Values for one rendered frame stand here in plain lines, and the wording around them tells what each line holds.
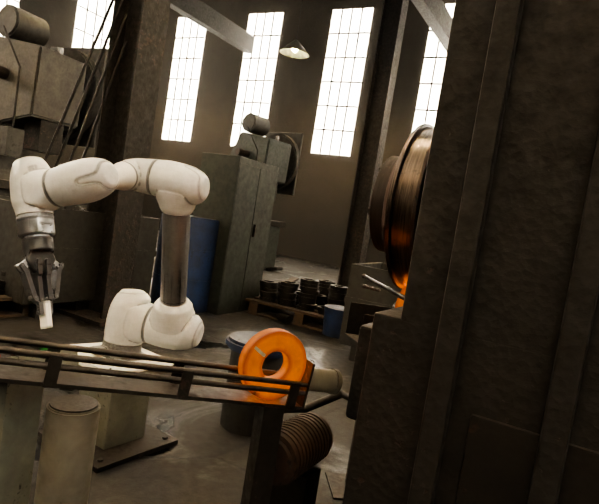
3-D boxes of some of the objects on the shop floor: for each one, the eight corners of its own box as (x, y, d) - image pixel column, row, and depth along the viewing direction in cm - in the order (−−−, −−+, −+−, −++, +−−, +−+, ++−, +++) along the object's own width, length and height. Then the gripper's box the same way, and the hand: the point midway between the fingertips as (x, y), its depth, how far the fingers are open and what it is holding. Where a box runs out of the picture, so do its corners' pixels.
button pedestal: (54, 576, 141) (84, 349, 137) (-40, 632, 120) (-7, 364, 116) (17, 550, 149) (45, 334, 145) (-78, 598, 128) (-48, 346, 124)
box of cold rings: (82, 288, 530) (94, 201, 525) (148, 308, 483) (162, 213, 478) (-50, 293, 424) (-38, 184, 419) (18, 321, 377) (33, 198, 372)
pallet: (379, 328, 563) (386, 287, 560) (356, 340, 489) (364, 293, 486) (278, 305, 610) (284, 267, 607) (243, 312, 536) (249, 269, 533)
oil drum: (223, 310, 530) (236, 221, 524) (182, 315, 478) (197, 216, 472) (177, 297, 558) (189, 213, 552) (135, 301, 506) (148, 208, 500)
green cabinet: (180, 304, 524) (202, 152, 514) (223, 300, 586) (243, 163, 576) (219, 315, 502) (243, 156, 492) (259, 309, 563) (281, 168, 553)
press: (199, 258, 970) (221, 108, 952) (244, 260, 1061) (265, 123, 1043) (253, 272, 885) (278, 108, 867) (297, 273, 976) (320, 124, 958)
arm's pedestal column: (35, 434, 216) (45, 360, 214) (117, 413, 250) (126, 348, 248) (96, 473, 195) (107, 391, 193) (177, 444, 228) (188, 373, 226)
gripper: (22, 233, 133) (32, 329, 130) (68, 235, 144) (77, 324, 141) (4, 239, 136) (13, 332, 134) (50, 241, 147) (59, 327, 145)
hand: (45, 314), depth 138 cm, fingers closed
